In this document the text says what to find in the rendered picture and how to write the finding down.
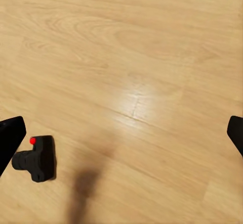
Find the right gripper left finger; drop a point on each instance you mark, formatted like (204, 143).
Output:
(12, 132)

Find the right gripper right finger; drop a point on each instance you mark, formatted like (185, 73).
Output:
(235, 132)

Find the digital camera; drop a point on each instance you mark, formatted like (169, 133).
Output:
(39, 161)

